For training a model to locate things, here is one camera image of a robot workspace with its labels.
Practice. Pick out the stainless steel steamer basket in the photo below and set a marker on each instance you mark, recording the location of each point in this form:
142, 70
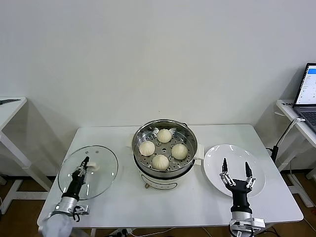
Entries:
190, 148

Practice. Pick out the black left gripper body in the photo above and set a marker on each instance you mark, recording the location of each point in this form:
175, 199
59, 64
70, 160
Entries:
76, 186

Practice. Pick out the white electric cooker pot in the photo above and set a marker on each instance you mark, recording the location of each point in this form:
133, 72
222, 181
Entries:
160, 184

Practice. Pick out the white round plate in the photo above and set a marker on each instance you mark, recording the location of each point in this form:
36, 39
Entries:
214, 163

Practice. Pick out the round glass pot lid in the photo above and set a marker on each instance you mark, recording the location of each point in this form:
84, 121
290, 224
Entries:
103, 168

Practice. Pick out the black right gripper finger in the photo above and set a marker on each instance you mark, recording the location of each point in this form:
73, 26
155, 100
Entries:
225, 166
247, 170

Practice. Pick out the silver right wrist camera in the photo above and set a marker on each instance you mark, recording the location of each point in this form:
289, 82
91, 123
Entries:
258, 223

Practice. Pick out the white power strip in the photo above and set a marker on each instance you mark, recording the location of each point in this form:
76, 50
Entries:
122, 232

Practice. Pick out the white steamed baozi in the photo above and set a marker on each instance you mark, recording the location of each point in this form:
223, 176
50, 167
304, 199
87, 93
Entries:
164, 135
179, 151
160, 162
147, 148

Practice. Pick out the grey open laptop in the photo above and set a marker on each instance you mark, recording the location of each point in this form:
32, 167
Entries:
307, 86

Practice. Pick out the dark grey flat device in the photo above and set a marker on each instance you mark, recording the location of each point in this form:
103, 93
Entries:
8, 101

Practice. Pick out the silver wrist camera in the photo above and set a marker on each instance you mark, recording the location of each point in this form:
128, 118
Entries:
82, 209
258, 223

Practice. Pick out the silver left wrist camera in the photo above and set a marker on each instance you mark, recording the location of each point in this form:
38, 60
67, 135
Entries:
82, 209

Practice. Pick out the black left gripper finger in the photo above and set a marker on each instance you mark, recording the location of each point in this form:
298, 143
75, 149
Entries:
81, 171
86, 163

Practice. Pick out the white table leg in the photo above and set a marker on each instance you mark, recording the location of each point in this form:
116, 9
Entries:
93, 232

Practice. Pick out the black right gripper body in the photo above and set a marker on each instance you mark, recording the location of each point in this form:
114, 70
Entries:
240, 195

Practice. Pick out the white side table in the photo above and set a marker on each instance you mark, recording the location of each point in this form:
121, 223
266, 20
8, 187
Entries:
284, 108
14, 108

